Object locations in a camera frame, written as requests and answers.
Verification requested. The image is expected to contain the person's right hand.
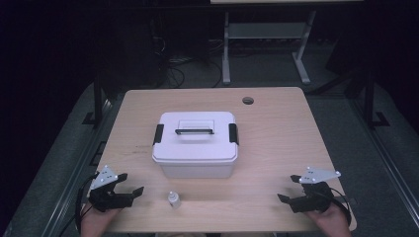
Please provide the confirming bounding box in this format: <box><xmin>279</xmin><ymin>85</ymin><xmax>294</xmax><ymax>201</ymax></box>
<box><xmin>304</xmin><ymin>201</ymin><xmax>353</xmax><ymax>237</ymax></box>

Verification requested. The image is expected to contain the tangle of floor cables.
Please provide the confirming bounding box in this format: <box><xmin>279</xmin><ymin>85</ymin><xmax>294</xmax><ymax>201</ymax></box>
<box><xmin>157</xmin><ymin>36</ymin><xmax>225</xmax><ymax>89</ymax></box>

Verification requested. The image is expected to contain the left hand-held gripper black cable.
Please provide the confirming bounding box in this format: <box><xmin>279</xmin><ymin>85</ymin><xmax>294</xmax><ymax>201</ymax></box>
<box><xmin>58</xmin><ymin>173</ymin><xmax>100</xmax><ymax>237</ymax></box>

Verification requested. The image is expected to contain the white plastic storage box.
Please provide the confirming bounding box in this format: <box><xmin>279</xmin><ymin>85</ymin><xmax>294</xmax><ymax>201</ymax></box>
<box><xmin>157</xmin><ymin>160</ymin><xmax>237</xmax><ymax>180</ymax></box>

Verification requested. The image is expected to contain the white box lid black handle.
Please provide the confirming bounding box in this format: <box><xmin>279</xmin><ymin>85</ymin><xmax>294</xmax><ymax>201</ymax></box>
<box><xmin>151</xmin><ymin>111</ymin><xmax>240</xmax><ymax>165</ymax></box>

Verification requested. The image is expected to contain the right hand-held gripper black cable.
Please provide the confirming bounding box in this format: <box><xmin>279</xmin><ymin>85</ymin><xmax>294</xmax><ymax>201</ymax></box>
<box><xmin>329</xmin><ymin>187</ymin><xmax>352</xmax><ymax>227</ymax></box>

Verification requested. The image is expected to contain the black metal stand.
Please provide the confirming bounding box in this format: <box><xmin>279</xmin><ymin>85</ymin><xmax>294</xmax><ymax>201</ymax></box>
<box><xmin>363</xmin><ymin>70</ymin><xmax>391</xmax><ymax>129</ymax></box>
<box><xmin>82</xmin><ymin>74</ymin><xmax>105</xmax><ymax>128</ymax></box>

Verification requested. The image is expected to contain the grey metal frame table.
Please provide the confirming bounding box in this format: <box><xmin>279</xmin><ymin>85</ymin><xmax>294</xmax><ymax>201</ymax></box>
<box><xmin>209</xmin><ymin>0</ymin><xmax>365</xmax><ymax>86</ymax></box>

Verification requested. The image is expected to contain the small white bottle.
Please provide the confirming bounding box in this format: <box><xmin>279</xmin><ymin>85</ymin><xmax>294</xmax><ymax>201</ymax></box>
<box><xmin>167</xmin><ymin>191</ymin><xmax>182</xmax><ymax>209</ymax></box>

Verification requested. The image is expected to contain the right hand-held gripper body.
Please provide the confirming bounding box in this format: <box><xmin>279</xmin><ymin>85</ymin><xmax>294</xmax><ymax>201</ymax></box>
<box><xmin>290</xmin><ymin>166</ymin><xmax>342</xmax><ymax>214</ymax></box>

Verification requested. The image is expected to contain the hand-held gripper black cable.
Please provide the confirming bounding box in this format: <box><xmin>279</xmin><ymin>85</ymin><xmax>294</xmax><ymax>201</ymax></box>
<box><xmin>329</xmin><ymin>187</ymin><xmax>352</xmax><ymax>227</ymax></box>
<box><xmin>58</xmin><ymin>173</ymin><xmax>100</xmax><ymax>237</ymax></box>

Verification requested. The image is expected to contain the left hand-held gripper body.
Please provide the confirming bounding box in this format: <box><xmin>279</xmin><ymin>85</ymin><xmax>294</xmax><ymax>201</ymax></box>
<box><xmin>88</xmin><ymin>165</ymin><xmax>134</xmax><ymax>212</ymax></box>

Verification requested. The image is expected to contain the person's left hand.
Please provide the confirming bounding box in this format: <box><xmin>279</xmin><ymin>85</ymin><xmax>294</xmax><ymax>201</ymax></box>
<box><xmin>80</xmin><ymin>201</ymin><xmax>122</xmax><ymax>237</ymax></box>

